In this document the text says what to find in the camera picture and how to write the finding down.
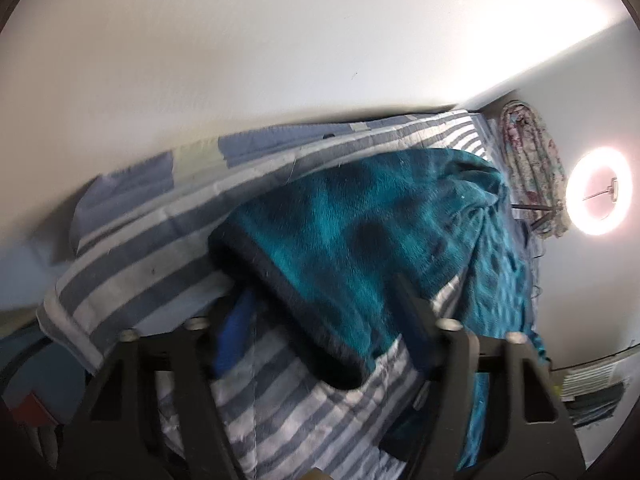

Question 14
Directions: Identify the teal plaid fleece jacket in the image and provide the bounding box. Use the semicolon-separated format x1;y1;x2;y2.
208;148;535;479

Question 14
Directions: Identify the folded floral blanket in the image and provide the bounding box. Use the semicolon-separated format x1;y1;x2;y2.
498;100;572;229

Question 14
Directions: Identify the phone holder clamp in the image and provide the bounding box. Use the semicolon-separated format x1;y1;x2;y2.
584;178;618;203

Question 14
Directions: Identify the blue white striped quilt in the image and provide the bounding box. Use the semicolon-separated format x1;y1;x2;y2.
37;110;504;479

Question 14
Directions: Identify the wire rack with clothes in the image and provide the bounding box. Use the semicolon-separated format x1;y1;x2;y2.
551;354;639;429

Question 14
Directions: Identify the black tripod stand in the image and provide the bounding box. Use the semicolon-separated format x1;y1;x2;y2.
511;203;567;238

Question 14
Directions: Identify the ring light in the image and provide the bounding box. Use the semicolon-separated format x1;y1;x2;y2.
565;146;634;236

